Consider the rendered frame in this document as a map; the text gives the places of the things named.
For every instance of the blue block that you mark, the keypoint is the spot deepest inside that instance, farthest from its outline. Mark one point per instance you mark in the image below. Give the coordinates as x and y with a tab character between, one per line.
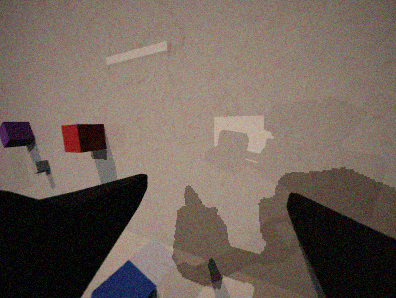
126	282

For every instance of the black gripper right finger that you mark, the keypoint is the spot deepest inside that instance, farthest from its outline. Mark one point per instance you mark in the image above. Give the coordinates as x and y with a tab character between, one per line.
350	259

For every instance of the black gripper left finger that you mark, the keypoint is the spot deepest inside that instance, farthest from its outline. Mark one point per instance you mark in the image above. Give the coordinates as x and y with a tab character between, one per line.
53	247

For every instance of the red block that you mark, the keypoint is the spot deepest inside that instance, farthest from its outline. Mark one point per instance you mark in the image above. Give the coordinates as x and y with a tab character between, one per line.
81	138

